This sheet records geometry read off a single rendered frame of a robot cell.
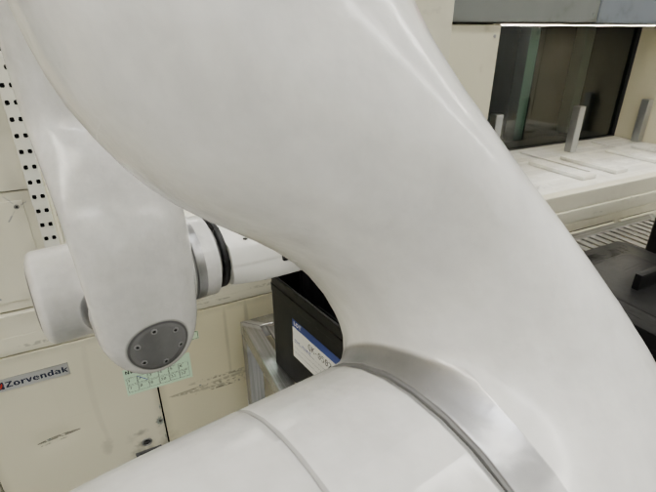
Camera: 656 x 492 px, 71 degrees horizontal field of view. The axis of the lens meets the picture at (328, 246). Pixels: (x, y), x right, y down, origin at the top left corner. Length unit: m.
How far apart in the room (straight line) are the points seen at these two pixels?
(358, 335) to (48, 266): 0.33
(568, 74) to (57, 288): 1.83
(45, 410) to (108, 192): 0.68
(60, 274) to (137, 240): 0.11
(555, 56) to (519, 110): 0.22
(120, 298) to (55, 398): 0.62
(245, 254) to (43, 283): 0.17
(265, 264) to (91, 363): 0.52
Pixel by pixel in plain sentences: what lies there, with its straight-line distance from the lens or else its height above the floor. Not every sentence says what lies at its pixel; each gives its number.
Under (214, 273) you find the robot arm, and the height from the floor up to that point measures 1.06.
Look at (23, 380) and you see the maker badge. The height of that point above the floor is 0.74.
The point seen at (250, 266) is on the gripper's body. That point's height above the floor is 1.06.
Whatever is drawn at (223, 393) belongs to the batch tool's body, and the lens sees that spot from 1.03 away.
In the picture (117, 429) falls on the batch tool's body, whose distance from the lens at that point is 1.03.
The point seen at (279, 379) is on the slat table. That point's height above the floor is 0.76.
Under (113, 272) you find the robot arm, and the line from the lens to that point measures 0.35.
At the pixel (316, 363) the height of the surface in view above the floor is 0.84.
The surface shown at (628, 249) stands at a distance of 1.13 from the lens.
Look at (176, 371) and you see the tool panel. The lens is 0.96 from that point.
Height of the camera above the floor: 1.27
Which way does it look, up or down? 25 degrees down
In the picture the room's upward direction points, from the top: straight up
